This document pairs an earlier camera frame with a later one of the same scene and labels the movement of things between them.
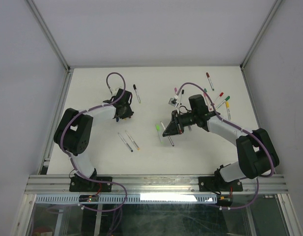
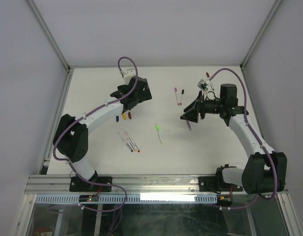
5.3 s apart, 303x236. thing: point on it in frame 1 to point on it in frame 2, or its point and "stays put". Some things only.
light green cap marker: x=157 y=127 stays put
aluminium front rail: x=152 y=185 stays put
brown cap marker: x=168 y=136 to x=138 y=151
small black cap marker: x=182 y=93 stays put
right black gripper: x=171 y=129 to x=192 y=112
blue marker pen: x=128 y=146 stays put
